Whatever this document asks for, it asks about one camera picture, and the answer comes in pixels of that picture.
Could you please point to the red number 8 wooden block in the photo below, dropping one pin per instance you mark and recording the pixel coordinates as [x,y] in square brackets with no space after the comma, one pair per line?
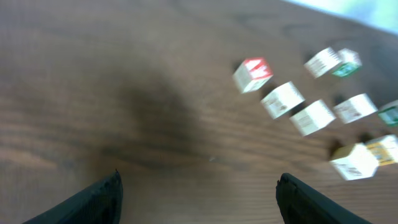
[313,118]

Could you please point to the red letter A wooden block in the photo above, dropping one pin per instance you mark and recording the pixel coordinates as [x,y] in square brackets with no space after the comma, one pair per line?
[252,74]

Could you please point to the green letter Z wooden block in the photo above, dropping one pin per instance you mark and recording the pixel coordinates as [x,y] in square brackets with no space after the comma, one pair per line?
[350,63]

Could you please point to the letter B wooden block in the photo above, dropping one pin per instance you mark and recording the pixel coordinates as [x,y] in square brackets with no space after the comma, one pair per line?
[323,62]

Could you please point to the yellow wooden block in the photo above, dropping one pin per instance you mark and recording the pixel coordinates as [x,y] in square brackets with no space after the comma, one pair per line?
[354,162]

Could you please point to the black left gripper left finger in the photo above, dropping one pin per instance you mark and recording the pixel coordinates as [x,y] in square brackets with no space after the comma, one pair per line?
[99,203]

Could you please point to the wooden block green side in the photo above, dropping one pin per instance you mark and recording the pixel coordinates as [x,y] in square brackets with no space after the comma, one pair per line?
[355,108]

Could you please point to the yellow blue letter K block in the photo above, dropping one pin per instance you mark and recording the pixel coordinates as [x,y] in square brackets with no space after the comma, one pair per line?
[384,149]

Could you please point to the green trimmed wooden block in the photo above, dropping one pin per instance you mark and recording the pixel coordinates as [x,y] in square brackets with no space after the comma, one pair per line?
[388,113]

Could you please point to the green letter J wooden block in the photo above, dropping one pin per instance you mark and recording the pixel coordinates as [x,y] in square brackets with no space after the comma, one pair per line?
[282,99]

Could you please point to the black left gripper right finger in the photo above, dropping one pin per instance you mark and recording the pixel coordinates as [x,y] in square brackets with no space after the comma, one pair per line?
[299,203]

